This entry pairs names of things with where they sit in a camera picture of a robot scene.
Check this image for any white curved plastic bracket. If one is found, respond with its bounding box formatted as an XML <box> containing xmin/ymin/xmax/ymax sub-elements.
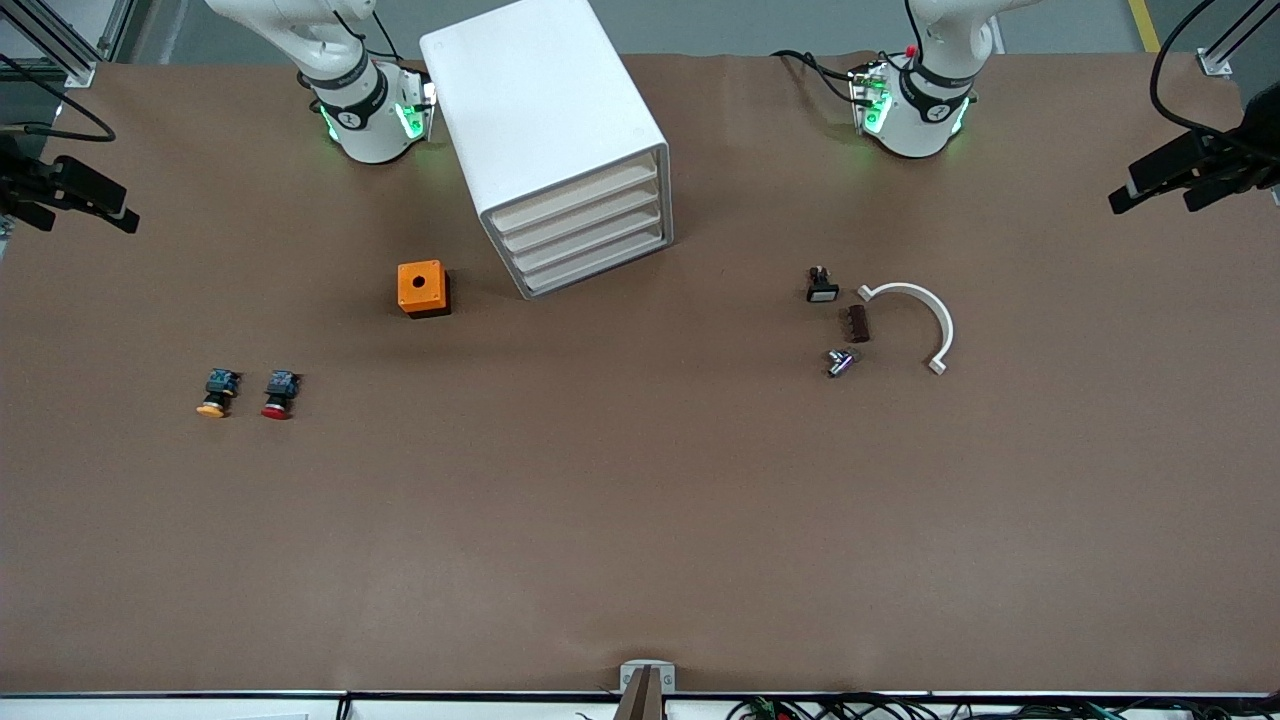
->
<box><xmin>857</xmin><ymin>282</ymin><xmax>955</xmax><ymax>376</ymax></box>

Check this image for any yellow mushroom push button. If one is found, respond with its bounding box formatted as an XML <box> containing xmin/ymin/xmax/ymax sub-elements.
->
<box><xmin>196</xmin><ymin>368</ymin><xmax>242</xmax><ymax>419</ymax></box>

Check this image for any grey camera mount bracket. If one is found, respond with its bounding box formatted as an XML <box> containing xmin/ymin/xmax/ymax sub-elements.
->
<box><xmin>618</xmin><ymin>660</ymin><xmax>677</xmax><ymax>720</ymax></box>

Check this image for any aluminium frame profile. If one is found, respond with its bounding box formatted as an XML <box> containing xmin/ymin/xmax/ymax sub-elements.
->
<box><xmin>0</xmin><ymin>0</ymin><xmax>151</xmax><ymax>89</ymax></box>
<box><xmin>1197</xmin><ymin>0</ymin><xmax>1280</xmax><ymax>78</ymax></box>

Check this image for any brown table mat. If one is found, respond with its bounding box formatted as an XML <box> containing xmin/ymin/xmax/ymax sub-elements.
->
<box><xmin>0</xmin><ymin>50</ymin><xmax>1280</xmax><ymax>698</ymax></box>

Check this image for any orange button enclosure box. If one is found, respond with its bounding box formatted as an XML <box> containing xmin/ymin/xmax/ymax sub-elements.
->
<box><xmin>397</xmin><ymin>260</ymin><xmax>452</xmax><ymax>319</ymax></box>

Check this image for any red mushroom push button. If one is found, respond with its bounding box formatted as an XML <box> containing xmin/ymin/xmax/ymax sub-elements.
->
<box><xmin>261</xmin><ymin>369</ymin><xmax>303</xmax><ymax>420</ymax></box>

